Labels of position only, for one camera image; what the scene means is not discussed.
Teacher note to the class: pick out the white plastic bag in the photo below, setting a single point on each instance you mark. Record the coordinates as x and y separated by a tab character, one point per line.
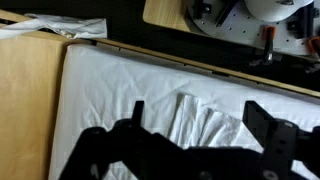
60	26

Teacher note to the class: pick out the small wooden table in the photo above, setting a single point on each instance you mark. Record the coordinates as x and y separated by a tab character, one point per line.
163	15

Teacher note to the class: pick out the white sheeted mattress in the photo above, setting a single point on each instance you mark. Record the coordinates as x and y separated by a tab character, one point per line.
110	86

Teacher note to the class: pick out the white cloth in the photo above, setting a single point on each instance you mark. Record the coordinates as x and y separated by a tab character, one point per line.
200	126

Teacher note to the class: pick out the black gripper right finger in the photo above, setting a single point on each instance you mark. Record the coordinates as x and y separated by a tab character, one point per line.
280	146

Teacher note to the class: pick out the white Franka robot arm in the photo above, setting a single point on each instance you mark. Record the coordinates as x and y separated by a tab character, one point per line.
273	8

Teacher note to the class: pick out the wooden headboard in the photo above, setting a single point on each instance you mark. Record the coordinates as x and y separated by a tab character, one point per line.
26	100

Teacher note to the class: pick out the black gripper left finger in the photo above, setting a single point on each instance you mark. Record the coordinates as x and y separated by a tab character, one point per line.
100	153

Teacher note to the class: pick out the grey metal base plate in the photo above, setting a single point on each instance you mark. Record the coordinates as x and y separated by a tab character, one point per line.
240	25

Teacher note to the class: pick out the wooden bed side rail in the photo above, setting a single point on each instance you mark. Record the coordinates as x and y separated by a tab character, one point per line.
206	66

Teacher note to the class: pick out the orange black clamp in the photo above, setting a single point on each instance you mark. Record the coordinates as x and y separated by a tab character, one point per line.
268	40
314	45

